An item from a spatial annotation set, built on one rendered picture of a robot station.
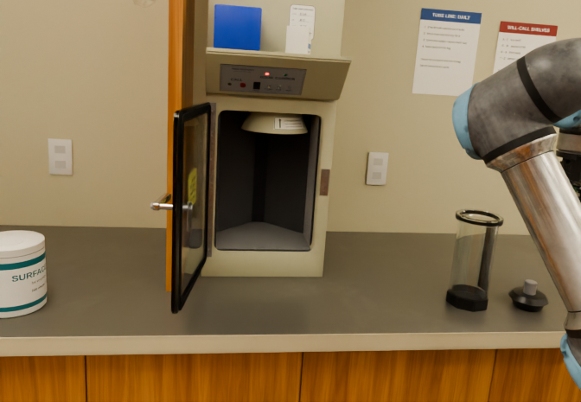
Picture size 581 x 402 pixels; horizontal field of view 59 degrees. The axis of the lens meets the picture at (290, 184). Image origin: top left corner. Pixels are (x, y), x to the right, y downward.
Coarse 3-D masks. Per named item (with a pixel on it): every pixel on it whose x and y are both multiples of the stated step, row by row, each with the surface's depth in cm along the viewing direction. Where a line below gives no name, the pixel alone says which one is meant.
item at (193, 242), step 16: (176, 112) 92; (176, 128) 91; (192, 128) 103; (176, 144) 92; (192, 144) 104; (176, 160) 93; (192, 160) 105; (176, 176) 93; (192, 176) 106; (176, 192) 94; (192, 192) 107; (192, 224) 110; (192, 240) 111; (192, 256) 112; (192, 272) 113
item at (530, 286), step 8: (528, 280) 126; (520, 288) 128; (528, 288) 124; (536, 288) 125; (512, 296) 125; (520, 296) 124; (528, 296) 124; (536, 296) 124; (544, 296) 124; (520, 304) 124; (528, 304) 122; (536, 304) 122; (544, 304) 122
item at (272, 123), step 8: (248, 112) 134; (256, 112) 130; (264, 112) 129; (272, 112) 128; (248, 120) 131; (256, 120) 129; (264, 120) 128; (272, 120) 128; (280, 120) 128; (288, 120) 129; (296, 120) 130; (248, 128) 130; (256, 128) 128; (264, 128) 128; (272, 128) 127; (280, 128) 128; (288, 128) 128; (296, 128) 130; (304, 128) 133
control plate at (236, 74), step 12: (228, 72) 114; (240, 72) 114; (252, 72) 114; (264, 72) 114; (276, 72) 114; (288, 72) 115; (300, 72) 115; (252, 84) 117; (264, 84) 118; (276, 84) 118; (288, 84) 118; (300, 84) 118
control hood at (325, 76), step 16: (208, 48) 109; (224, 48) 109; (208, 64) 112; (240, 64) 112; (256, 64) 112; (272, 64) 112; (288, 64) 113; (304, 64) 113; (320, 64) 113; (336, 64) 113; (208, 80) 116; (304, 80) 117; (320, 80) 118; (336, 80) 118; (272, 96) 122; (288, 96) 122; (304, 96) 122; (320, 96) 122; (336, 96) 122
